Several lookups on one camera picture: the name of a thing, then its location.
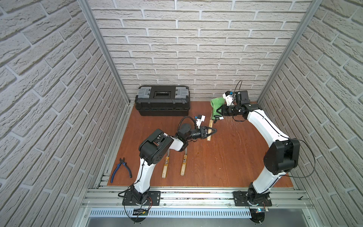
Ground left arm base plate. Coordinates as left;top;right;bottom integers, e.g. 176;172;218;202
122;190;161;207

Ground wooden handle sickle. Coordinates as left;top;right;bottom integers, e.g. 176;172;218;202
207;119;213;141
180;148;188;176
162;149;170;179

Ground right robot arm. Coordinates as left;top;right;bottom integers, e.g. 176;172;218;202
211;90;300;200

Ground black plastic toolbox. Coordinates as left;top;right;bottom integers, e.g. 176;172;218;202
135;85;191;116

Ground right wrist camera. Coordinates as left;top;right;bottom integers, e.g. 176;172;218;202
223;91;234;107

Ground green rag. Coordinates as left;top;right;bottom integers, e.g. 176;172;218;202
210;97;225;121

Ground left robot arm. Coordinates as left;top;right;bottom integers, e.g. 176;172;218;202
130;124;217;197

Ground aluminium front rail frame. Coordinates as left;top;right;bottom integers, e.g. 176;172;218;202
73;186;322;227

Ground blue handled pliers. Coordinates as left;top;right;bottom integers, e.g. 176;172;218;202
110;157;133;183

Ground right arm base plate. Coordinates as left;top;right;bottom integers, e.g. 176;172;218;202
233;191;272;207

